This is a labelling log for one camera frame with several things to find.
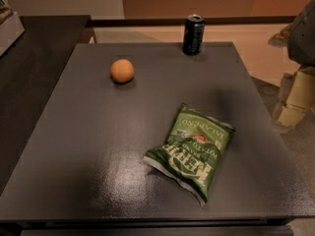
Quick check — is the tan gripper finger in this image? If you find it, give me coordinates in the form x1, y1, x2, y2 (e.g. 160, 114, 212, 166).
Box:
273, 66, 315, 128

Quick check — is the green jalapeno chip bag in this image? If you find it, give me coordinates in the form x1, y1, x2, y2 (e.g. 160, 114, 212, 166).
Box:
144, 103, 235, 206

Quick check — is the dark pepsi can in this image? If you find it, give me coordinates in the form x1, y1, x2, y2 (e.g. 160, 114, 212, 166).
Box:
182, 14, 205, 55

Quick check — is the orange fruit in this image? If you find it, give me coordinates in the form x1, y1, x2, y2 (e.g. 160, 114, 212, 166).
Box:
110, 59, 135, 84

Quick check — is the white box with snacks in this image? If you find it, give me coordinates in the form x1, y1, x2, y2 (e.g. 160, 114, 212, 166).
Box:
0, 0, 25, 56

